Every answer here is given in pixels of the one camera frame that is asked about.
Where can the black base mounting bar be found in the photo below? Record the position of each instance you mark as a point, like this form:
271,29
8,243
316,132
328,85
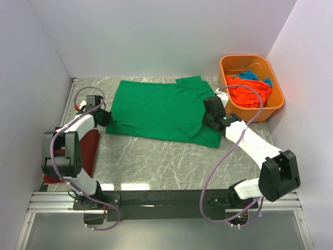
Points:
171,204

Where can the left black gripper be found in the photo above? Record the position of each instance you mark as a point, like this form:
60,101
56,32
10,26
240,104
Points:
107,118

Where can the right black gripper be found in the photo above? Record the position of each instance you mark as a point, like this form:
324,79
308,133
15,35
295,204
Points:
205,121

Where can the green t shirt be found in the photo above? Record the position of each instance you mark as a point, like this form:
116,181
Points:
163,111

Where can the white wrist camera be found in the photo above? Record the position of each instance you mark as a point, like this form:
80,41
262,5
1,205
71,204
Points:
82,105
223,96

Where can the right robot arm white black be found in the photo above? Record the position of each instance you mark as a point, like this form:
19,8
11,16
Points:
279,173

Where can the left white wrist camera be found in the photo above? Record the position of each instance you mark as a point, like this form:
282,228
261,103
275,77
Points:
82,105

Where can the folded dark red t shirt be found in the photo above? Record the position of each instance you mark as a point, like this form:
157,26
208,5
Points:
89,145

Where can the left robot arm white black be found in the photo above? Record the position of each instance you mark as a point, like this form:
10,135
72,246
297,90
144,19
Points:
68,152

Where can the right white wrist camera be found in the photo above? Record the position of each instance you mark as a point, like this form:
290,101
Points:
223,96

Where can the blue t shirt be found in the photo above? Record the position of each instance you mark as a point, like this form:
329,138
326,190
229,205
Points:
249,75

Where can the orange t shirt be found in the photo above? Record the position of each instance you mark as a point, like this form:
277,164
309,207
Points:
245,97

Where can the orange plastic basket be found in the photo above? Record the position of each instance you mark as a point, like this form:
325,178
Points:
232,65

